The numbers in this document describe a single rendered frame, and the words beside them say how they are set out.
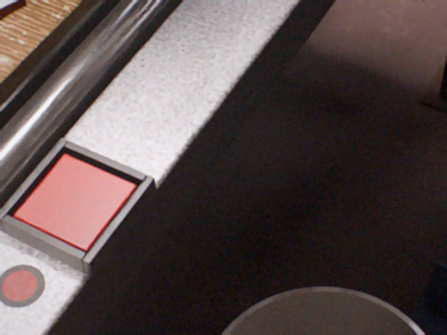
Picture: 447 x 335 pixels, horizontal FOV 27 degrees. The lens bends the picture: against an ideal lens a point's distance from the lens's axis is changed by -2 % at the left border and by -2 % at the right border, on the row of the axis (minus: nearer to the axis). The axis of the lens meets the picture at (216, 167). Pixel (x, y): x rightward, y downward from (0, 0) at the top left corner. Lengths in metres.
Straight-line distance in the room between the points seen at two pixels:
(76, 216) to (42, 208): 0.02
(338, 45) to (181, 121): 1.40
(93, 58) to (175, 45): 0.06
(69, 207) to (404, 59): 1.49
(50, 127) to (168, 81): 0.09
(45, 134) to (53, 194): 0.07
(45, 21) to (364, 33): 1.42
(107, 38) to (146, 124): 0.09
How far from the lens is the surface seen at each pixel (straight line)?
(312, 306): 1.24
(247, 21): 0.73
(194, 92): 0.68
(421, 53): 2.05
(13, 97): 0.71
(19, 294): 0.59
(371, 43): 2.06
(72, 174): 0.62
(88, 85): 0.70
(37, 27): 0.72
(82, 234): 0.59
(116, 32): 0.73
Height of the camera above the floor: 1.40
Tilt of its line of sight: 51 degrees down
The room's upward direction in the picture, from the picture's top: 5 degrees counter-clockwise
